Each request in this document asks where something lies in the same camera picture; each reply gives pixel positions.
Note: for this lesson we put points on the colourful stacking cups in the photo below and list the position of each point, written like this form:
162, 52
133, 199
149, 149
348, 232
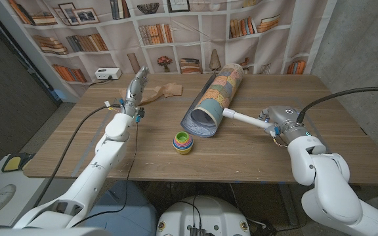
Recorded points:
182, 144

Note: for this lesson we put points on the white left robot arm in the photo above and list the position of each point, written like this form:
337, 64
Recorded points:
107, 157

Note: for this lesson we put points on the white floor platform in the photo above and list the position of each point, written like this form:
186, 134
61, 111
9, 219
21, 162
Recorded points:
12, 178

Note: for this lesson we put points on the yellow and black pad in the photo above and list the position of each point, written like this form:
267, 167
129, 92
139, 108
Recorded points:
12, 163

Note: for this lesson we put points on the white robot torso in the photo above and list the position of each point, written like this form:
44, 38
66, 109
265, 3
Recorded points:
208, 216

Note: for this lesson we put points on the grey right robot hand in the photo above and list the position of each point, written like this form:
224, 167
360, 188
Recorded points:
285, 121

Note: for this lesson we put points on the grey table leg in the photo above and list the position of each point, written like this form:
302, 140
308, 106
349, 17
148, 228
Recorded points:
289, 206

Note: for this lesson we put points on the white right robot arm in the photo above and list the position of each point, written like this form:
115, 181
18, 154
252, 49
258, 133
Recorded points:
327, 196

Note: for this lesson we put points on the rolled colourful map poster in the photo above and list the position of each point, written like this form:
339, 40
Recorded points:
218, 95

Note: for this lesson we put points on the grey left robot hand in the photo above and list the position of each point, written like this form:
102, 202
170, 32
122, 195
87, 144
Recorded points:
136, 90

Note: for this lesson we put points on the white power strip box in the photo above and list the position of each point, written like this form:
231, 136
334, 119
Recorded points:
107, 73

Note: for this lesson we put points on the dark perforated panel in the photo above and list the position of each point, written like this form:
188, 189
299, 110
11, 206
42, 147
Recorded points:
8, 98

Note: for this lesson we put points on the white plastic cylinder pipe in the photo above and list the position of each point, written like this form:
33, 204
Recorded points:
244, 118

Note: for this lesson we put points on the printed bookshelf backdrop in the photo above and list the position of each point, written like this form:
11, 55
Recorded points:
202, 39

